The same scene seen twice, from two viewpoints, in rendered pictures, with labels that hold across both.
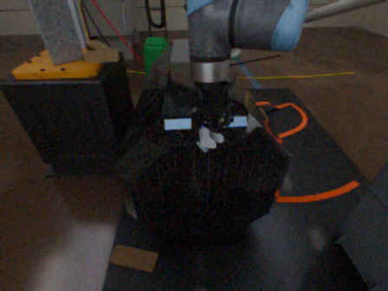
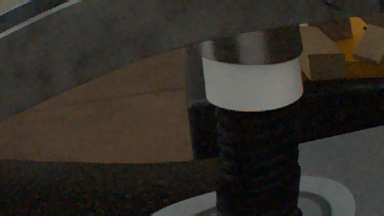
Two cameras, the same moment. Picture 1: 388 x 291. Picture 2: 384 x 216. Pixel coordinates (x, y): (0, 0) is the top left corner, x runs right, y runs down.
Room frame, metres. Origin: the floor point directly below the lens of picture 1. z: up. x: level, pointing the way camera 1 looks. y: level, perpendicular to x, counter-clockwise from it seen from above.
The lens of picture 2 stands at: (1.36, -0.62, 1.18)
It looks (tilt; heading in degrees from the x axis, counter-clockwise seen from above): 21 degrees down; 95
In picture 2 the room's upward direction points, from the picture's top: 6 degrees counter-clockwise
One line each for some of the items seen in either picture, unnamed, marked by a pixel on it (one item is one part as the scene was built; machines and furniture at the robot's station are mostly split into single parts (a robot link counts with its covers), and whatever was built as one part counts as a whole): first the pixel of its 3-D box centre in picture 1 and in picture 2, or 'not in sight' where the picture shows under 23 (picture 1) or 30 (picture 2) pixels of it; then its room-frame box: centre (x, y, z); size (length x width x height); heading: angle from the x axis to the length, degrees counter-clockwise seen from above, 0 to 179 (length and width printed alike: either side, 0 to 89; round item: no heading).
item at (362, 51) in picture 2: (99, 47); (374, 43); (1.72, 0.71, 0.80); 0.20 x 0.10 x 0.05; 54
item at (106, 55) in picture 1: (102, 55); (314, 50); (1.50, 0.61, 0.81); 0.20 x 0.10 x 0.05; 101
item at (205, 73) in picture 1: (210, 68); not in sight; (0.51, -0.03, 1.08); 0.10 x 0.09 x 0.05; 142
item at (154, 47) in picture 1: (156, 51); not in sight; (2.86, 0.50, 0.43); 0.35 x 0.35 x 0.87; 78
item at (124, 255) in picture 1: (133, 257); not in sight; (0.57, 0.35, 0.02); 0.25 x 0.10 x 0.01; 78
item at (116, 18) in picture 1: (117, 25); not in sight; (4.43, 1.41, 0.43); 1.30 x 0.62 x 0.86; 6
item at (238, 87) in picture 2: not in sight; (256, 65); (1.36, -0.14, 1.02); 0.07 x 0.07 x 0.04
